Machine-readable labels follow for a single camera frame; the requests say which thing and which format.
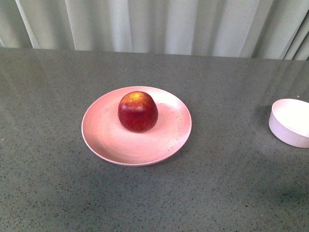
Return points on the red yellow apple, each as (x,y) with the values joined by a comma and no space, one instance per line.
(137,112)

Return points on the pink round plate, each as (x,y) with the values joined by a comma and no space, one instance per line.
(108,139)

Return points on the light pink bowl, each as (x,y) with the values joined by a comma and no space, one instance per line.
(289,122)

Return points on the white pleated curtain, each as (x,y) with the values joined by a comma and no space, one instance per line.
(275,29)

